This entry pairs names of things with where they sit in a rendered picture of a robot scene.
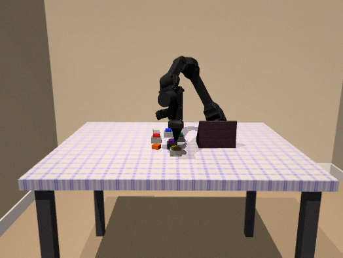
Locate orange block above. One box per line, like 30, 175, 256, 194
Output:
152, 143, 161, 150

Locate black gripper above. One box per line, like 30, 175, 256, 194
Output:
168, 104, 184, 141

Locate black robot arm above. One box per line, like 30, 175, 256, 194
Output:
156, 56, 226, 121

